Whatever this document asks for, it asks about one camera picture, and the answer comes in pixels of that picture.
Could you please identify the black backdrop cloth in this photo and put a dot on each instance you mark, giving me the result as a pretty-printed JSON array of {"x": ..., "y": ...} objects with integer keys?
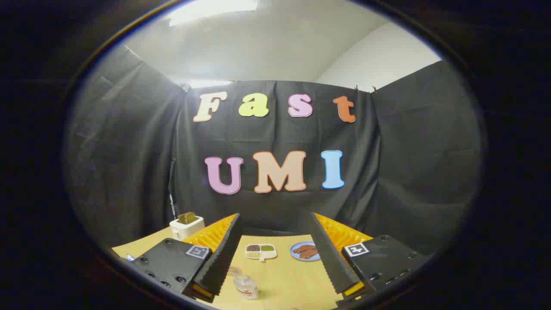
[{"x": 129, "y": 150}]

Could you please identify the blue plate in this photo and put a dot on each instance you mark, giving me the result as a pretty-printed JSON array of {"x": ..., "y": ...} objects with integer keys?
[{"x": 296, "y": 256}]

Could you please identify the white divided dish with beans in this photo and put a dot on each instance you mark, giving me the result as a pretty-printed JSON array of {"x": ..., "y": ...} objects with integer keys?
[{"x": 261, "y": 257}]

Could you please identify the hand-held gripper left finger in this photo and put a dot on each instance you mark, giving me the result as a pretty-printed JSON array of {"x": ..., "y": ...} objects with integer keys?
[{"x": 224, "y": 254}]

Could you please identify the white toaster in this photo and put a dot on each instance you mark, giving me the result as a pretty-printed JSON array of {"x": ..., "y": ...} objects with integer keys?
[{"x": 183, "y": 228}]

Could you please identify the wooden table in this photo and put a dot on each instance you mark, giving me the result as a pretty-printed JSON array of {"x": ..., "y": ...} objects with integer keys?
[{"x": 284, "y": 280}]

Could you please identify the brown meat piece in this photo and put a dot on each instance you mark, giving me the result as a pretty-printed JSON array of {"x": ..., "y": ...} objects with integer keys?
[
  {"x": 310, "y": 254},
  {"x": 303, "y": 248}
]

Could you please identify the brown toast slices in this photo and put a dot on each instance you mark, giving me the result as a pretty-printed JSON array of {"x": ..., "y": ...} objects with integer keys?
[{"x": 187, "y": 218}]

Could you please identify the ceiling light panel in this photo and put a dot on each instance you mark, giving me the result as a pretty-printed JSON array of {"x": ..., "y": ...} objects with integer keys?
[{"x": 211, "y": 10}]

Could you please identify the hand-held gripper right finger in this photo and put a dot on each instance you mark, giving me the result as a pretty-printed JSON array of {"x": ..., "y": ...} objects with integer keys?
[{"x": 329, "y": 258}]

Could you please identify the clear juice bottle cherry label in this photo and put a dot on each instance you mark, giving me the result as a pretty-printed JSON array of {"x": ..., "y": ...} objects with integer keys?
[{"x": 246, "y": 287}]

